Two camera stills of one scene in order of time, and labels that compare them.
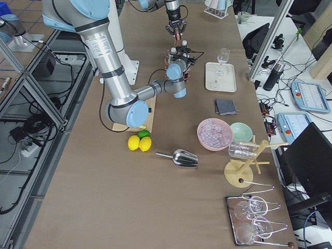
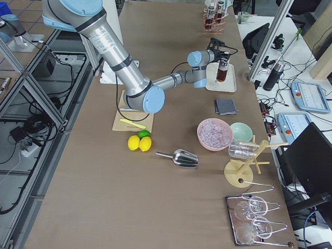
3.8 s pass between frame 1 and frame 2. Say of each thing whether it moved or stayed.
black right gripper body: moved
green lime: stayed
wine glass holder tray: stayed
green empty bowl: stayed
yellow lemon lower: stayed
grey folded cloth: stayed
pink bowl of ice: stayed
